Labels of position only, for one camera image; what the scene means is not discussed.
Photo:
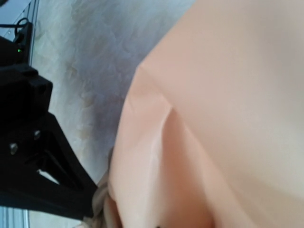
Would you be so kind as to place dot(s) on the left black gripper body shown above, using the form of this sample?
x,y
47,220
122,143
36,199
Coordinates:
x,y
24,94

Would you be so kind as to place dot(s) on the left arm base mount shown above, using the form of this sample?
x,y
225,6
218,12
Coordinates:
x,y
23,36

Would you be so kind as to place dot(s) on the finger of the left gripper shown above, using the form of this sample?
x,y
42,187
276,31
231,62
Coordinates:
x,y
39,170

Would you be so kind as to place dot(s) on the pink wrapping paper sheet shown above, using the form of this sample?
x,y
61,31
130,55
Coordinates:
x,y
212,128

